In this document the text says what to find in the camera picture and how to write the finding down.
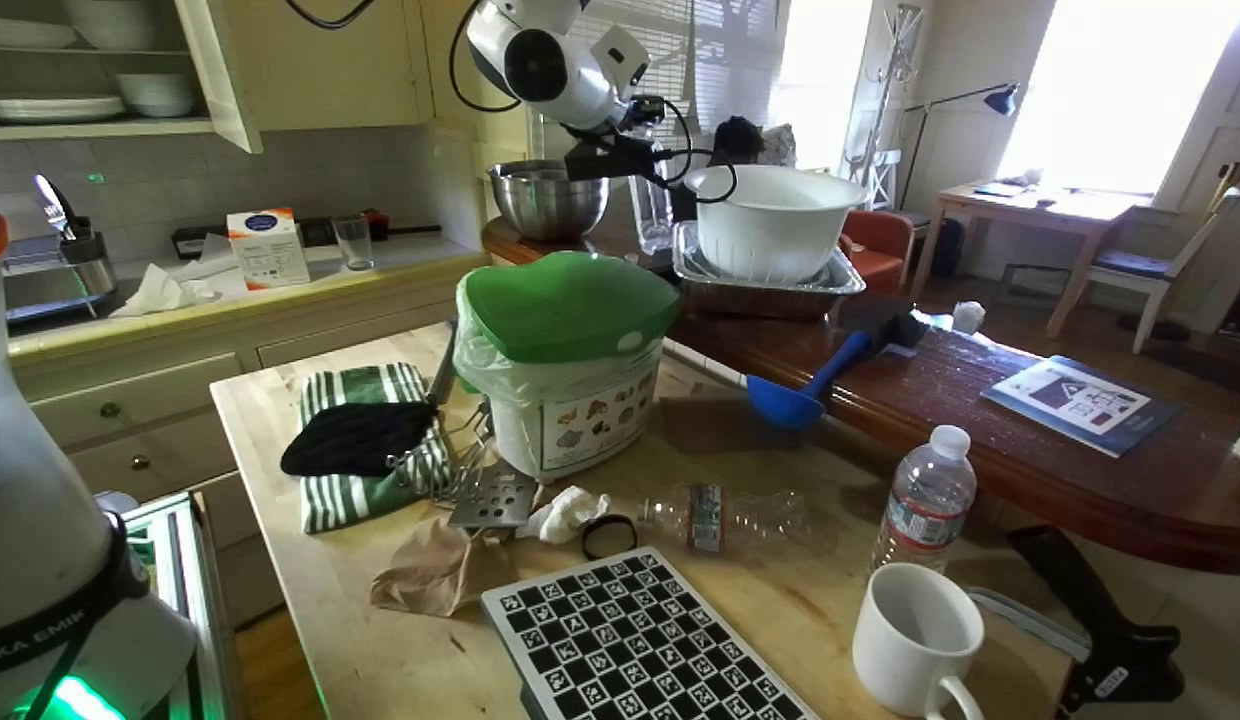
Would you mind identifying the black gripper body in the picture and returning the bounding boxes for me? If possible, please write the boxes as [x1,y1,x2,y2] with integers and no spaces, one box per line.
[561,130,675,189]

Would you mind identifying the small capped water bottle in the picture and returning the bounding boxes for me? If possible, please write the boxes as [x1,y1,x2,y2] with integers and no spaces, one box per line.
[869,421,982,576]

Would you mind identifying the slotted metal turner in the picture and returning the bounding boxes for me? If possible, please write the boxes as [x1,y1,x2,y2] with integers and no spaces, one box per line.
[425,323,541,535]

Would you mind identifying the black white checkerboard panel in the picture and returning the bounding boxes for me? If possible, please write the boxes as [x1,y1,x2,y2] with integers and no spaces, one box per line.
[481,546,819,720]

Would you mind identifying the wooden chair blue cushion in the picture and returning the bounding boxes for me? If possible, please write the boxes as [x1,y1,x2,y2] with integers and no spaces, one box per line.
[1045,157,1240,355]

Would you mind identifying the white ceramic mug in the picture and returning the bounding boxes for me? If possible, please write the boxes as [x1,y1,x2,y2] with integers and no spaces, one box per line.
[848,557,988,720]

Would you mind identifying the dark wooden counter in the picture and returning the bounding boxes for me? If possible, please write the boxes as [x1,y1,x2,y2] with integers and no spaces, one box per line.
[477,213,1240,576]

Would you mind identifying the steel mixing bowl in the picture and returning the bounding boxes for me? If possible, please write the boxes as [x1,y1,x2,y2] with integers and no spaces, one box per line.
[483,157,615,247]

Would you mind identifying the black ring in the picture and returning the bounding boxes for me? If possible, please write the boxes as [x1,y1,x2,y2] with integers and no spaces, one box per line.
[575,514,643,563]

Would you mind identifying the dish drying rack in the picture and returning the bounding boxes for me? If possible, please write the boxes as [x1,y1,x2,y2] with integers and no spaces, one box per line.
[0,172,119,332]

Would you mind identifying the cream wall cabinet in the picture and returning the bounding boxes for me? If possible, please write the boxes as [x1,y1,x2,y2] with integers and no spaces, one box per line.
[0,0,437,157]

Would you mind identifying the printed booklet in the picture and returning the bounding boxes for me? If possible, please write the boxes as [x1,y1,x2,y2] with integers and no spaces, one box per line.
[982,353,1177,460]

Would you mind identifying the clear drinking glass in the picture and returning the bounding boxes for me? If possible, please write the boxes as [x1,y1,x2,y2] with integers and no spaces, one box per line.
[330,213,381,275]

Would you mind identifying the green white striped towel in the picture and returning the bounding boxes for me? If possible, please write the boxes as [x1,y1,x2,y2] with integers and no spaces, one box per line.
[291,360,456,535]

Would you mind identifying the white bowl stack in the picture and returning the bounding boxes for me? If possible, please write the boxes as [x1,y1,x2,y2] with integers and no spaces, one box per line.
[114,69,206,119]

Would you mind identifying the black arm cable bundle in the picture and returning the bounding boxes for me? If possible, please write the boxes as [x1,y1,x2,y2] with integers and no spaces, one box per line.
[281,0,774,223]

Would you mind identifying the aluminium foil tray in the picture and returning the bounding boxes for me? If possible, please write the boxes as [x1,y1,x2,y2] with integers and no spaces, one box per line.
[668,216,869,323]

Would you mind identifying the aluminium base frame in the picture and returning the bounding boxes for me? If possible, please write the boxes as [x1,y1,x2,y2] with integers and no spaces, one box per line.
[114,489,246,720]

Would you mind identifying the white crumpled wad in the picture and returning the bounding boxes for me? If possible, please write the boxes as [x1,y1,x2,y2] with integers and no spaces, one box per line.
[528,479,614,550]

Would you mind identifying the brown crumpled paper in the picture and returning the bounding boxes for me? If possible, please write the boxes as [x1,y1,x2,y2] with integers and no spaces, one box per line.
[369,514,481,620]

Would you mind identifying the black clamp mount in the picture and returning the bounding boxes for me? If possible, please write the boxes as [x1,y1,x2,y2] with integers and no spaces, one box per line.
[1006,519,1187,715]

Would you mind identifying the silver metal utensil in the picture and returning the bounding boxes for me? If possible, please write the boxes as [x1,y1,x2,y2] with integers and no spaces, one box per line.
[661,335,756,397]

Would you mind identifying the blue desk lamp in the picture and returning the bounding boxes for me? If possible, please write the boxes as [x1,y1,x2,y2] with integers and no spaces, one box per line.
[896,82,1026,192]

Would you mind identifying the crushed clear plastic bottle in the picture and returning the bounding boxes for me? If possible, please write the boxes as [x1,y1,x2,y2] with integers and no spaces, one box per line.
[631,477,817,557]

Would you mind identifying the light wooden table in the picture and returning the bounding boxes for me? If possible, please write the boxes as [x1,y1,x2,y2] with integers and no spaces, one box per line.
[207,317,1093,720]

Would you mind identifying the blue round kitchen utensil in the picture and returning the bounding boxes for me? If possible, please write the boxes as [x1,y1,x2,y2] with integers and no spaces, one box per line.
[743,323,882,439]

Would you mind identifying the cream drawer cabinet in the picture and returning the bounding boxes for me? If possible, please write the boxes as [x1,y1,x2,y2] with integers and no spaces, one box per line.
[26,257,491,633]

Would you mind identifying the white carton box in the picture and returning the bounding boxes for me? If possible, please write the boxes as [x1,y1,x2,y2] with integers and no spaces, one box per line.
[225,206,311,297]

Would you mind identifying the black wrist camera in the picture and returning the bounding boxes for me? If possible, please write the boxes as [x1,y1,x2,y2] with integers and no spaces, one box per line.
[709,111,774,167]

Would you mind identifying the white crumpled paper towel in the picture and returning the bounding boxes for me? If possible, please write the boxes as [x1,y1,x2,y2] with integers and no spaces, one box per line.
[114,257,246,320]

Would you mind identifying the white bin with green lid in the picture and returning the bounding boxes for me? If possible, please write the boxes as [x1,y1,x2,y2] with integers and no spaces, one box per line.
[451,247,683,486]

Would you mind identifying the white plate stack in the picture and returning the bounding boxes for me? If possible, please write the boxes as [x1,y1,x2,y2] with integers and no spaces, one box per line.
[0,91,132,130]

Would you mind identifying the wooden desk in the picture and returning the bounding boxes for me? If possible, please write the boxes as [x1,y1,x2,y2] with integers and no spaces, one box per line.
[912,176,1157,297]

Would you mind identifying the black cloth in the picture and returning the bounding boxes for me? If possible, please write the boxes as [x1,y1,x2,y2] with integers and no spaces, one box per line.
[275,402,442,479]

